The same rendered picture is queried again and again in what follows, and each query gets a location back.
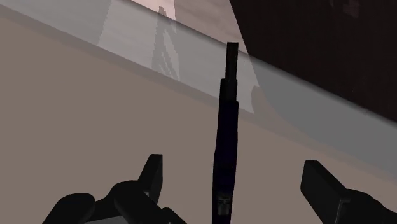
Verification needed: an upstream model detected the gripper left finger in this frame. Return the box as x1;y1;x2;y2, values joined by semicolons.
43;153;187;224

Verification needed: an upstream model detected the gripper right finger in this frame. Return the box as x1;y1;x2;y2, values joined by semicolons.
300;160;397;224

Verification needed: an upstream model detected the black pen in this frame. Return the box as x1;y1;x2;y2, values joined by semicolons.
211;42;240;224

